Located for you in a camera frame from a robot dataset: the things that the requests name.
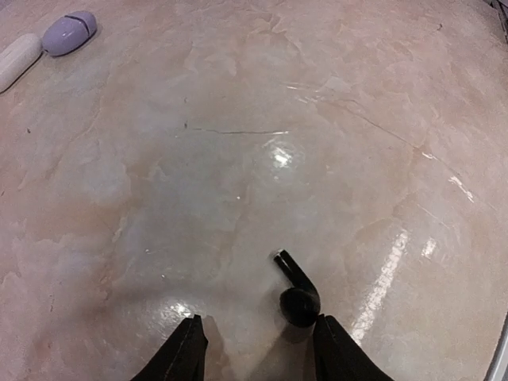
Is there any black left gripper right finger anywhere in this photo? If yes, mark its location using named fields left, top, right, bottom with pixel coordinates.
left=313, top=314, right=391, bottom=381

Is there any black earbud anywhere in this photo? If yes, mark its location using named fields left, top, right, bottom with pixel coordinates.
left=273, top=250, right=321, bottom=329

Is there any purple earbud charging case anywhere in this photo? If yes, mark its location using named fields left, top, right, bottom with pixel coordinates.
left=41, top=10, right=98, bottom=56

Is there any white earbud charging case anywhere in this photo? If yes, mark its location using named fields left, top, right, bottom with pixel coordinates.
left=0, top=33, right=43, bottom=93

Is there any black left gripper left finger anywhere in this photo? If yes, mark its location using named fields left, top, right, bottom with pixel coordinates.
left=133, top=314, right=208, bottom=381

